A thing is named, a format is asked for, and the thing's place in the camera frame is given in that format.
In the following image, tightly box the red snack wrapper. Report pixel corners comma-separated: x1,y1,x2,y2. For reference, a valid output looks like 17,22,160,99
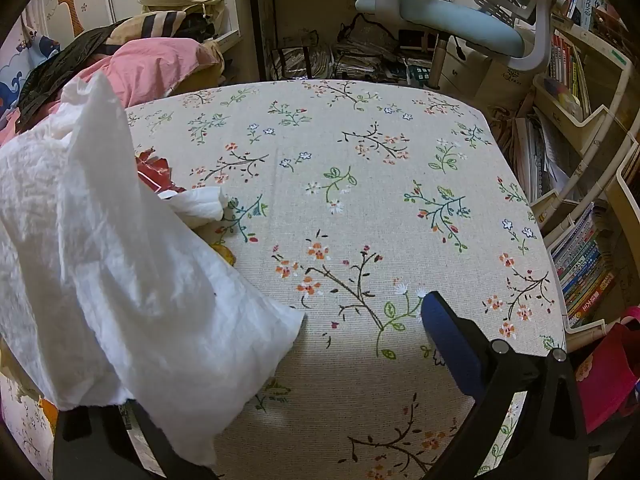
136,148,186,196

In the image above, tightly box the large white paper towel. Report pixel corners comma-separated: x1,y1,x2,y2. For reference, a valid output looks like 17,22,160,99
1,76,303,466

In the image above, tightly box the white tissue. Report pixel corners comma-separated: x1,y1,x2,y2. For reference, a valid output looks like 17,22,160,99
158,186,228,229

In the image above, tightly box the white rolling book cart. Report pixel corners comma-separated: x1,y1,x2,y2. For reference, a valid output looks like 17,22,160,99
514,0,640,351

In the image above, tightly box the red shopping bag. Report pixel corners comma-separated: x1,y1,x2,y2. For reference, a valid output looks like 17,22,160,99
576,307,639,434

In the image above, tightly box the floral tablecloth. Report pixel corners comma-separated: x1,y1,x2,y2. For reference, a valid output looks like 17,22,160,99
127,80,565,479

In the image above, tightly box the blue grey desk chair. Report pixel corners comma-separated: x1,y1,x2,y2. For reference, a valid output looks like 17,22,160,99
356,0,556,90

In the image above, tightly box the pink duvet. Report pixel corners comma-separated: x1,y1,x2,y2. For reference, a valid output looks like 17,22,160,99
1,38,224,144

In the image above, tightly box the striped beige cloth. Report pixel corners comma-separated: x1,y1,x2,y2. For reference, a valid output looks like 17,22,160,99
105,11,216,47

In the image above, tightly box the beige canvas bag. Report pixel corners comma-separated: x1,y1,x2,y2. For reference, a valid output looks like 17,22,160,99
138,0,226,32

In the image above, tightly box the black jacket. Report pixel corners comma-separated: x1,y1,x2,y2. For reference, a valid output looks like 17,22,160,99
15,22,119,133

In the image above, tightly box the whale print blue pillow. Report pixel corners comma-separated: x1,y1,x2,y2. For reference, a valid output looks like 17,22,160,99
0,21,60,128

